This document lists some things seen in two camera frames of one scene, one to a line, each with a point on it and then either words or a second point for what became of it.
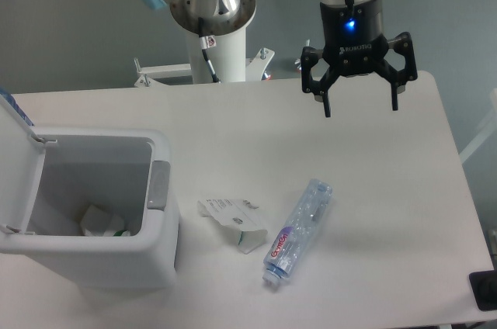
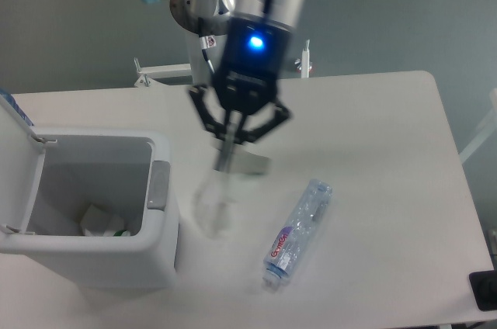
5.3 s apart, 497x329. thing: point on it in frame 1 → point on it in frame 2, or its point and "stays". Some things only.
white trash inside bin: [96, 223] stays
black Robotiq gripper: [352, 36] → [246, 79]
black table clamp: [484, 288] stays
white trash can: [102, 209] stays
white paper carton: [243, 215] → [220, 193]
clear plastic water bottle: [297, 229] stays
